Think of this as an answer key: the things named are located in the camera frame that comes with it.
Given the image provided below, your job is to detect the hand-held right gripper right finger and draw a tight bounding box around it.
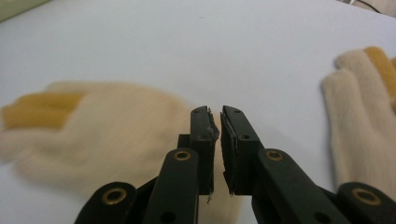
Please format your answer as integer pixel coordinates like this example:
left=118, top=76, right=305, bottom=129
left=219, top=105, right=265, bottom=196

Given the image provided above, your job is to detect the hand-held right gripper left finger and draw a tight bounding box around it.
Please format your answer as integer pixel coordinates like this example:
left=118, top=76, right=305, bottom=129
left=177, top=105, right=220, bottom=196

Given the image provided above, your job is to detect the cream knit glove yellow cuff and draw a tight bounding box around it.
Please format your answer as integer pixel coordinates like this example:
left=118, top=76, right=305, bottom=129
left=321, top=46, right=396, bottom=200
left=0, top=81, right=244, bottom=224

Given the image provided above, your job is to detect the pale green panel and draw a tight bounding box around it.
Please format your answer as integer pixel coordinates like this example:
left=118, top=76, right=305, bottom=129
left=0, top=0, right=52, bottom=23

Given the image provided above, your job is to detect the black cable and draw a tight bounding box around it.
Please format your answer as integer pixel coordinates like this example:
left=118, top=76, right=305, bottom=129
left=349, top=0, right=383, bottom=14

